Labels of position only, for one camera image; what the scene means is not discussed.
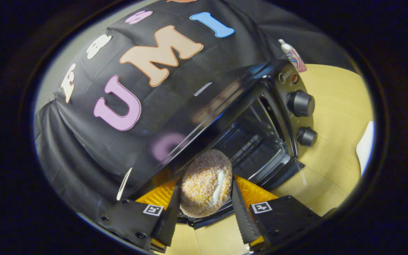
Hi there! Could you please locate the white plate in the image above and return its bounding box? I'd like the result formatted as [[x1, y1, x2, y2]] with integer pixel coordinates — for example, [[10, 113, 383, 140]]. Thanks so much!
[[356, 121, 375, 176]]

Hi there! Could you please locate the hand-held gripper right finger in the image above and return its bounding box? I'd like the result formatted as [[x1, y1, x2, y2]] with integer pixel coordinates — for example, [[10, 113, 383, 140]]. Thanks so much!
[[232, 175, 321, 250]]

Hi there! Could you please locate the black backdrop cloth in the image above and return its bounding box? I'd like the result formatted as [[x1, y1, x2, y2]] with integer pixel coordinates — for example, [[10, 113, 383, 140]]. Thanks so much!
[[34, 0, 353, 220]]

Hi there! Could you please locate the white pink spray bottle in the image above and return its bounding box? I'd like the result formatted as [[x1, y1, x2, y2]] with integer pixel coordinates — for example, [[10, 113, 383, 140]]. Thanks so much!
[[278, 39, 307, 73]]

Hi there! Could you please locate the black toaster oven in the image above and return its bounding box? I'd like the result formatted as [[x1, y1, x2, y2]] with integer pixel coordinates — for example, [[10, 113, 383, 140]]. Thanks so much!
[[119, 59, 318, 230]]

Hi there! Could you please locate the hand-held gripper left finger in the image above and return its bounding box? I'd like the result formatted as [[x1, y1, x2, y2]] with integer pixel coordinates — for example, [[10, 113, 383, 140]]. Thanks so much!
[[98, 177, 181, 253]]

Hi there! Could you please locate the sprinkled cream bread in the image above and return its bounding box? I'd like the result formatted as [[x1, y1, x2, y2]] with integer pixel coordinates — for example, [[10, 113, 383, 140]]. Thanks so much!
[[180, 149, 233, 218]]

